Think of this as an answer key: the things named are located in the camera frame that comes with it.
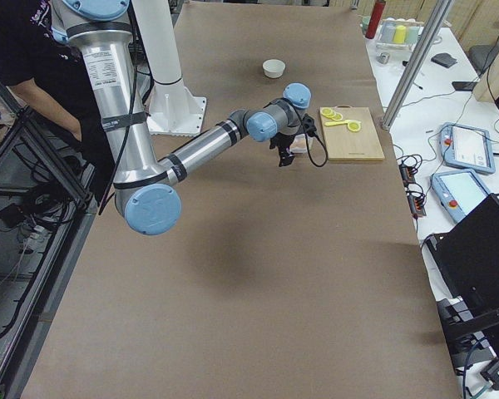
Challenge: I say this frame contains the person in black shirt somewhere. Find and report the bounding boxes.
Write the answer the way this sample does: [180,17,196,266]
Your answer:
[0,1,114,201]

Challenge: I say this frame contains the bamboo cutting board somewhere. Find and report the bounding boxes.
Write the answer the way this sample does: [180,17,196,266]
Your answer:
[319,106,385,162]

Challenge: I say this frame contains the black monitor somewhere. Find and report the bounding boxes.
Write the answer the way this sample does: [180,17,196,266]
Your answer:
[425,194,499,317]

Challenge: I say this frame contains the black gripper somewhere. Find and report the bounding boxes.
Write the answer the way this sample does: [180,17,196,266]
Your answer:
[269,132,295,167]

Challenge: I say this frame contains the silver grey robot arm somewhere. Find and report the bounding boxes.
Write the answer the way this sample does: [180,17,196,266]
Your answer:
[52,1,311,235]

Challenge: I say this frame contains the black power strip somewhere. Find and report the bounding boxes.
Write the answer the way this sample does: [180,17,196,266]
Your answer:
[398,163,426,219]

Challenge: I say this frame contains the blue teach pendant far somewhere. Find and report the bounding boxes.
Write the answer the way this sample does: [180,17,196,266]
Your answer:
[439,122,496,175]

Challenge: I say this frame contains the yellow plastic knife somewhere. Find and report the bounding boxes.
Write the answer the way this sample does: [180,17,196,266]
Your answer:
[324,120,351,126]

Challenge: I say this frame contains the blue teach pendant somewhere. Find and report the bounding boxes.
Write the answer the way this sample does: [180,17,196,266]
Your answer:
[431,169,491,223]
[439,122,496,175]

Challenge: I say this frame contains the red bottle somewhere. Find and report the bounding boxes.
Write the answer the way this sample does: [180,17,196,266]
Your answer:
[365,0,386,39]

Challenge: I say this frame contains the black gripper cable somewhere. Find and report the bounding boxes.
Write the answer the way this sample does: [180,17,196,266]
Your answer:
[301,114,329,168]

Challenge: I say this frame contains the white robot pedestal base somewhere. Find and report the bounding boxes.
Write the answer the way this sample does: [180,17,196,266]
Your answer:
[131,0,207,136]

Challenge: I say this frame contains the lemon slice top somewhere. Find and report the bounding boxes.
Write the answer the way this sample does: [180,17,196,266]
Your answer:
[320,107,334,117]

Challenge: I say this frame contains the clear plastic egg box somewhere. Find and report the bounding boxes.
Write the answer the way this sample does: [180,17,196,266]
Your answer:
[289,134,314,154]

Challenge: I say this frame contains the light blue cup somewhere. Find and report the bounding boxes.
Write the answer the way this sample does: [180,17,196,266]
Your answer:
[405,26,420,46]

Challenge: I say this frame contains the aluminium frame post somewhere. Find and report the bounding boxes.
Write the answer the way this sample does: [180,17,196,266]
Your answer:
[381,0,454,131]

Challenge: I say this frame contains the yellow cup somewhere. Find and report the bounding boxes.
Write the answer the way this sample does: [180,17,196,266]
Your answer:
[393,25,407,45]

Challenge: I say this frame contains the white round bowl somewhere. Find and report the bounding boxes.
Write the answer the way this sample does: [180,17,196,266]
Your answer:
[262,59,286,79]

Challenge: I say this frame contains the blue teach pendant near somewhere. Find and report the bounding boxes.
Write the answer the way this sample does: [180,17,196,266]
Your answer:
[431,169,491,223]

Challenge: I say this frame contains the grey cup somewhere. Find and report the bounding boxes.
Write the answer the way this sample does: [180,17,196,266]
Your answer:
[379,22,396,43]

